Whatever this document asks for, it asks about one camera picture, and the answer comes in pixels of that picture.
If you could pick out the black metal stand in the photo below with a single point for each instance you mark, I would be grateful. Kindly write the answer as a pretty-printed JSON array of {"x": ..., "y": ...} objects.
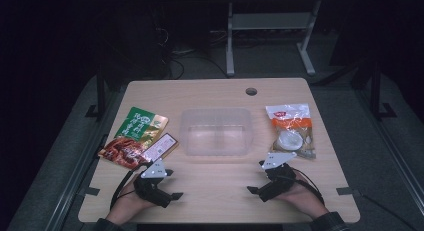
[{"x": 376, "y": 91}]

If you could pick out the green seasoning packet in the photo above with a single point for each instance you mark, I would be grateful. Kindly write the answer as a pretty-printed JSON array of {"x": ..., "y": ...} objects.
[{"x": 136, "y": 127}]

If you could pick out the dark tape strip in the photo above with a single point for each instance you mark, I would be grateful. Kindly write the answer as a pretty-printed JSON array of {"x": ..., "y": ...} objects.
[
  {"x": 92, "y": 191},
  {"x": 345, "y": 191}
]

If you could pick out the clear plastic container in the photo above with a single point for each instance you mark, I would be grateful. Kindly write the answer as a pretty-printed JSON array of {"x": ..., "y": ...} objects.
[{"x": 216, "y": 137}]

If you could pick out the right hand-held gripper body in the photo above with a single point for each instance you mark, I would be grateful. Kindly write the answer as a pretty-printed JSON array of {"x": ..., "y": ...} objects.
[{"x": 278, "y": 181}]

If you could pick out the person's right hand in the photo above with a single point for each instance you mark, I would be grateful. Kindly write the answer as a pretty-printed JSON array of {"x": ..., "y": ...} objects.
[{"x": 300, "y": 197}]

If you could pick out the orange and clear food packet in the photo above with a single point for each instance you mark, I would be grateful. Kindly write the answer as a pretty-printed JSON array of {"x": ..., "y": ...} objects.
[{"x": 291, "y": 124}]

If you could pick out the grey metal stand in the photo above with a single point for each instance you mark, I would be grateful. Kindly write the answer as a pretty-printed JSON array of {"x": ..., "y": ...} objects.
[{"x": 266, "y": 21}]

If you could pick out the person's left hand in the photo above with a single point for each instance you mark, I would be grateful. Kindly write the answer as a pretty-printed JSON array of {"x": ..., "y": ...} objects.
[{"x": 126, "y": 204}]

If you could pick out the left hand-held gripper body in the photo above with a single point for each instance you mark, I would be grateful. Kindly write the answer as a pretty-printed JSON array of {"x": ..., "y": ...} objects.
[{"x": 150, "y": 187}]

